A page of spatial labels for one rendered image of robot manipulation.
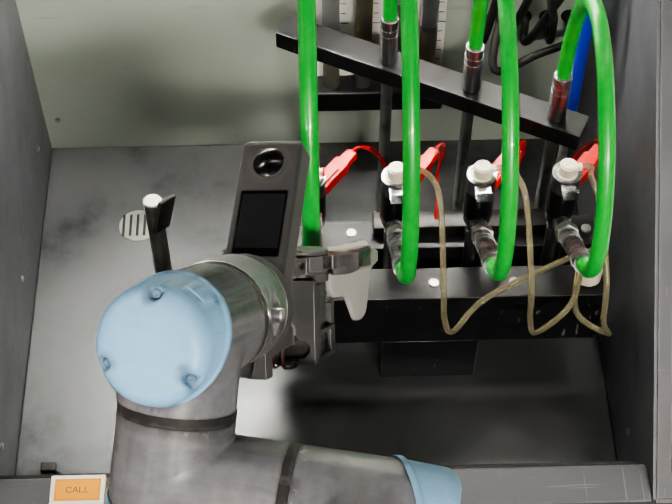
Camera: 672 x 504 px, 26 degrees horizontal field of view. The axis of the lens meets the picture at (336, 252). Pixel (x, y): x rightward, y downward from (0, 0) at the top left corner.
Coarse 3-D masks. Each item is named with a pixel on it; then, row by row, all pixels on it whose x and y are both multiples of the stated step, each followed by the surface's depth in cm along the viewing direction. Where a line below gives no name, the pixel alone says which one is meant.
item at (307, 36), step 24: (312, 0) 109; (312, 24) 108; (312, 48) 108; (312, 72) 108; (312, 96) 108; (312, 120) 108; (312, 144) 109; (312, 168) 110; (312, 192) 110; (312, 216) 111; (312, 240) 113
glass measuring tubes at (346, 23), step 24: (336, 0) 152; (360, 0) 152; (432, 0) 152; (336, 24) 154; (360, 24) 154; (432, 24) 155; (432, 48) 158; (336, 72) 160; (336, 96) 162; (360, 96) 163
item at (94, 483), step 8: (56, 480) 134; (64, 480) 134; (72, 480) 134; (80, 480) 134; (88, 480) 134; (96, 480) 134; (56, 488) 134; (64, 488) 134; (72, 488) 134; (80, 488) 134; (88, 488) 134; (96, 488) 134; (56, 496) 133; (64, 496) 133; (72, 496) 133; (80, 496) 133; (88, 496) 133; (96, 496) 133
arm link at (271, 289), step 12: (240, 264) 95; (252, 264) 97; (252, 276) 95; (264, 276) 96; (264, 288) 95; (276, 288) 97; (276, 300) 96; (276, 312) 95; (276, 324) 97; (276, 336) 97; (264, 348) 96; (252, 360) 96
